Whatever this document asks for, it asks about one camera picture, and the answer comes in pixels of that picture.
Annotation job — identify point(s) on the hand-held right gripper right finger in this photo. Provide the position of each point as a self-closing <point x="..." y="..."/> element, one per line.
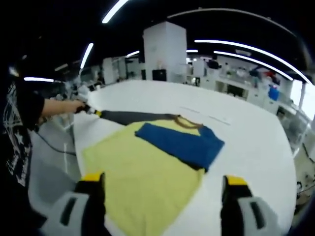
<point x="243" y="211"/>

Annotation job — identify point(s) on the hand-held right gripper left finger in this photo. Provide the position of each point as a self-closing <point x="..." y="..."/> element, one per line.
<point x="73" y="211"/>

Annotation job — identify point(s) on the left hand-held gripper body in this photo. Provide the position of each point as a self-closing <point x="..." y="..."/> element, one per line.
<point x="78" y="91"/>

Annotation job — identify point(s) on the yellow garment with coloured sleeves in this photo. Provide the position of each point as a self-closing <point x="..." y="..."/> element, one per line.
<point x="147" y="172"/>

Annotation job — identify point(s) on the person's left hand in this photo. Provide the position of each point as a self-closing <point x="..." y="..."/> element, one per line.
<point x="72" y="107"/>

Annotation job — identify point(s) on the ceiling light strip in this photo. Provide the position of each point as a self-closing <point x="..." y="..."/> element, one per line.
<point x="133" y="53"/>
<point x="38" y="79"/>
<point x="192" y="51"/>
<point x="86" y="56"/>
<point x="114" y="11"/>

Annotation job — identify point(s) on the black box at pillar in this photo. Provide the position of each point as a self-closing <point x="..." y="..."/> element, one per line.
<point x="160" y="75"/>

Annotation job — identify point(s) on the person's black printed shirt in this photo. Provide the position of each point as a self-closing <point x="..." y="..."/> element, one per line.
<point x="17" y="137"/>

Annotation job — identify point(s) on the white square pillar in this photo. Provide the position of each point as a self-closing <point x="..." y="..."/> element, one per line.
<point x="165" y="49"/>

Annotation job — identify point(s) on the blue container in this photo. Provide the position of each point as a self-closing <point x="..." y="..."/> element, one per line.
<point x="273" y="93"/>

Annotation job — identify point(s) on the white storage cabinet row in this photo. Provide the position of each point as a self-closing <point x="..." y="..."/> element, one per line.
<point x="236" y="86"/>

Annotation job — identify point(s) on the long curved ceiling light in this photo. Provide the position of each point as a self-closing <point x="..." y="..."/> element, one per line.
<point x="246" y="58"/>
<point x="246" y="46"/>

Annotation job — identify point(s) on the ceiling air vent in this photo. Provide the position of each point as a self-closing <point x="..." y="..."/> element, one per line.
<point x="242" y="51"/>

